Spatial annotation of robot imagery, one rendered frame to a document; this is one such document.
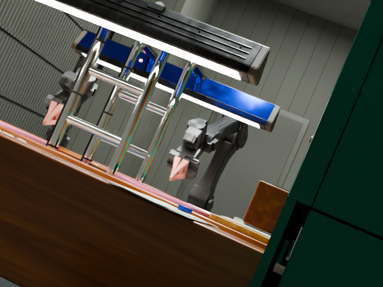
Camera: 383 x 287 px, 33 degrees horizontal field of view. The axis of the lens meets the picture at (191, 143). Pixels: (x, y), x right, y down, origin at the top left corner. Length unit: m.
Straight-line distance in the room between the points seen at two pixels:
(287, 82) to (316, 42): 0.61
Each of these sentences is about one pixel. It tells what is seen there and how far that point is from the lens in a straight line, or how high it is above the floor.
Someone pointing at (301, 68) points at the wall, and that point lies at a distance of 8.26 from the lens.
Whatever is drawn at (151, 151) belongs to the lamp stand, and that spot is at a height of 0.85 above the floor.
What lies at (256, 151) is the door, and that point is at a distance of 8.03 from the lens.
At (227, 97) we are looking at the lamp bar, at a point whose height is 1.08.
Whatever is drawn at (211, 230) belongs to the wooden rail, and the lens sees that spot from 0.90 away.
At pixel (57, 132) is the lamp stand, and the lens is 1.49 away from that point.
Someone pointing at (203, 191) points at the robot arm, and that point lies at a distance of 2.32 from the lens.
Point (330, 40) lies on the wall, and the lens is 8.37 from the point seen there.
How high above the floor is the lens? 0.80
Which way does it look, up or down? 4 degrees up
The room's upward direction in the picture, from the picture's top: 24 degrees clockwise
